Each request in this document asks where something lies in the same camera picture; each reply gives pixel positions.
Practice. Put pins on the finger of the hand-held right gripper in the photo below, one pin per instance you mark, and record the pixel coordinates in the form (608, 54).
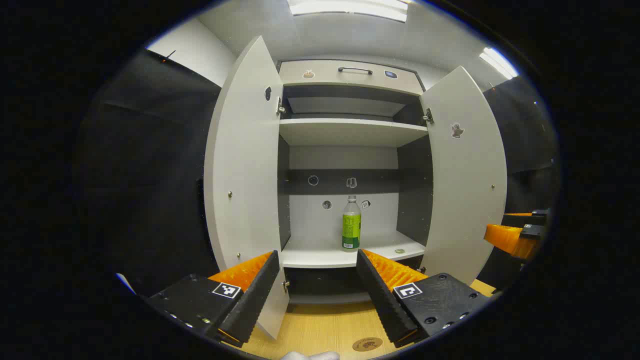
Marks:
(525, 220)
(505, 237)

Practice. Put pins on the white cabinet door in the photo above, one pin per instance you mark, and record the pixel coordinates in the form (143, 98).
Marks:
(245, 175)
(465, 200)

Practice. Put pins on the round brown coaster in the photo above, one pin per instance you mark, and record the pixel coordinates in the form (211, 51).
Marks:
(367, 344)

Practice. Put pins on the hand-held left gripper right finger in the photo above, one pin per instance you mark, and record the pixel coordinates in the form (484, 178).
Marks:
(380, 295)

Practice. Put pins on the large ceiling light panel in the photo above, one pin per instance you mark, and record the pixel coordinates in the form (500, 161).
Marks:
(350, 9)

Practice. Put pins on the black backdrop cloth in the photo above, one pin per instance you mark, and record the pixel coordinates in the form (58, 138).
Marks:
(150, 175)

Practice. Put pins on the small ceiling light panel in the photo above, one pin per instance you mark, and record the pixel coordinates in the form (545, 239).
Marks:
(497, 62)

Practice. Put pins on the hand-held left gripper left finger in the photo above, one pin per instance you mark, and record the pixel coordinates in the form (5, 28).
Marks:
(255, 295)

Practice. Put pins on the green label plastic bottle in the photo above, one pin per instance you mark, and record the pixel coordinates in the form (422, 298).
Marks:
(351, 225)

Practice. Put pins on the bright printed poster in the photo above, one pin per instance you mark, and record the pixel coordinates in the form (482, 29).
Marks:
(126, 284)

